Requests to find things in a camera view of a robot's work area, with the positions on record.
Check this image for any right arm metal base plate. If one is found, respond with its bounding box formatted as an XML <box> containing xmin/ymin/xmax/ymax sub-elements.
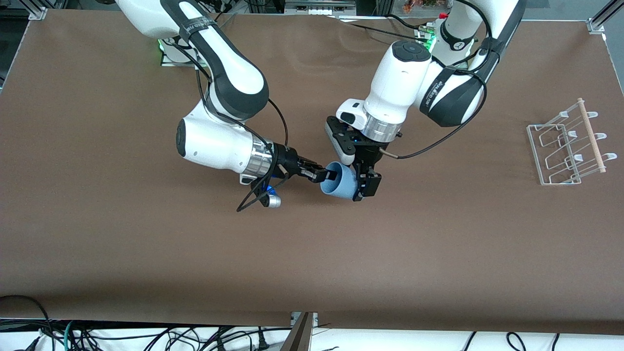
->
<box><xmin>160</xmin><ymin>39</ymin><xmax>198</xmax><ymax>68</ymax></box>

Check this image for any thick black floor cable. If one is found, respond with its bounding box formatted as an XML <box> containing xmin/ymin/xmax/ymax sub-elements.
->
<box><xmin>0</xmin><ymin>294</ymin><xmax>55</xmax><ymax>351</ymax></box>

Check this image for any small metal edge bracket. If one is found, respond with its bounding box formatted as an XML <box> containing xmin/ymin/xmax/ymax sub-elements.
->
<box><xmin>291</xmin><ymin>312</ymin><xmax>319</xmax><ymax>328</ymax></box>

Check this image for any white power strip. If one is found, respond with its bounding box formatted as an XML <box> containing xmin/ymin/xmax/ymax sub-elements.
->
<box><xmin>285</xmin><ymin>0</ymin><xmax>357</xmax><ymax>16</ymax></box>

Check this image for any blue plastic cup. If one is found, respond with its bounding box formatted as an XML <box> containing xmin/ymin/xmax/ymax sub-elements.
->
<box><xmin>319</xmin><ymin>161</ymin><xmax>360</xmax><ymax>201</ymax></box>

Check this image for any teal cable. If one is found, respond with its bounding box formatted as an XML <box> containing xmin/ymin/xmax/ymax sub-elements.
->
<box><xmin>62</xmin><ymin>320</ymin><xmax>79</xmax><ymax>351</ymax></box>

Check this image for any black cable on table cover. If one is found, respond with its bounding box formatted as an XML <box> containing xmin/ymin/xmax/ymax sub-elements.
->
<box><xmin>336</xmin><ymin>14</ymin><xmax>430</xmax><ymax>43</ymax></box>

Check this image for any brown table cover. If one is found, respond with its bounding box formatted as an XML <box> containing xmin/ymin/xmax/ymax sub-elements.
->
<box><xmin>0</xmin><ymin>10</ymin><xmax>624</xmax><ymax>335</ymax></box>

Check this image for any white wire cup rack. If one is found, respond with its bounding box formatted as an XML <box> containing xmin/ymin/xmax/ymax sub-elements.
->
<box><xmin>526</xmin><ymin>97</ymin><xmax>618</xmax><ymax>186</ymax></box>

